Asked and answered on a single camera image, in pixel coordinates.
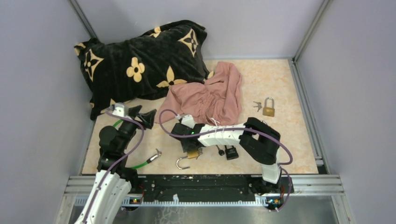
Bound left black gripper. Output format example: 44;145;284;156
118;105;157;152

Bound brass padlock with shackle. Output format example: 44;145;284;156
176;148;202;170

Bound green cable lock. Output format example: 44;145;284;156
127;131;162;169

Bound black Kaijing padlock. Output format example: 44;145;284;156
216;145;239;161

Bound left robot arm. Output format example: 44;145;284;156
76;103;157;224

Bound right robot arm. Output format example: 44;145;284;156
170;116;282;192

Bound black floral pillow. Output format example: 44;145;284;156
74;20;209;120

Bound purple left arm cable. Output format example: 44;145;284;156
82;106;145;224

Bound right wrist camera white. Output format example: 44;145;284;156
180;115;196;129

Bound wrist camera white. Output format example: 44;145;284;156
112;103;129;118
180;115;196;129

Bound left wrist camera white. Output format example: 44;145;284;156
112;103;129;118

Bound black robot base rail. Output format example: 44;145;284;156
110;174;295;205

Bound pink drawstring shorts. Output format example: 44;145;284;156
155;62;242;126

